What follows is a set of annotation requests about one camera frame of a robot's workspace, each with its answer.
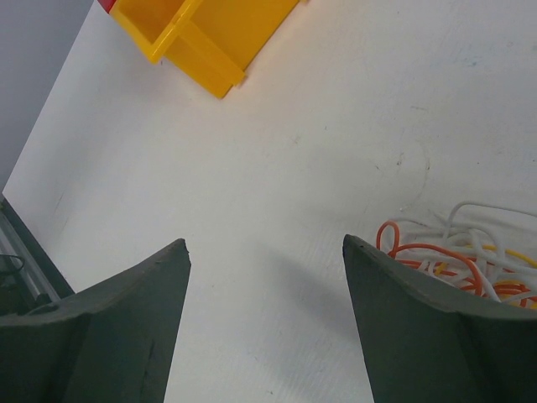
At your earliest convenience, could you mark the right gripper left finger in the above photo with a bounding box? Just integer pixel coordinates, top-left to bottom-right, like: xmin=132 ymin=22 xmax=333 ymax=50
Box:
xmin=1 ymin=239 xmax=191 ymax=402

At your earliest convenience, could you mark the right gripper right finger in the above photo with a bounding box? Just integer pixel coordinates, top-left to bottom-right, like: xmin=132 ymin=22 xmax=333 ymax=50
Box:
xmin=342 ymin=235 xmax=536 ymax=402

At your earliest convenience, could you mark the cable bundle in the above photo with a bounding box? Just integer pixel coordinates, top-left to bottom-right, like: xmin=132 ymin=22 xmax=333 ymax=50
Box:
xmin=376 ymin=201 xmax=537 ymax=311

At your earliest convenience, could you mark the yellow plastic bin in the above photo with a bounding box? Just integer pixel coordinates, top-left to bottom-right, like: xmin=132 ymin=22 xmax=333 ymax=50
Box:
xmin=108 ymin=0 xmax=299 ymax=98

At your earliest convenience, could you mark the red plastic bin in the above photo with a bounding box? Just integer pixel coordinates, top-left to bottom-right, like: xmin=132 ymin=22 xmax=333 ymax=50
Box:
xmin=97 ymin=0 xmax=117 ymax=13

